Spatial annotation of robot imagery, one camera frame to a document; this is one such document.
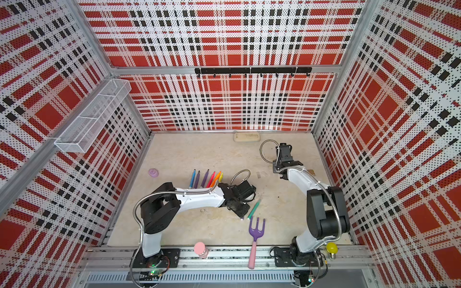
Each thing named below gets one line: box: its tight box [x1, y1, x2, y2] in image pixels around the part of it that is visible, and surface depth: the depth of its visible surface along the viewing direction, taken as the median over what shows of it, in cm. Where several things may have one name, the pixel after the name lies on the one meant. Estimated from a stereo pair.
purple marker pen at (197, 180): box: [193, 170, 201, 189], surface depth 100 cm
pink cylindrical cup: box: [193, 241, 209, 260], surface depth 70 cm
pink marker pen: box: [206, 171, 216, 188], surface depth 99 cm
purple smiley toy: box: [148, 168, 160, 179], surface depth 101 cm
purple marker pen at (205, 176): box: [200, 168, 210, 189], surface depth 100 cm
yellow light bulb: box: [326, 241, 339, 260], surface depth 75 cm
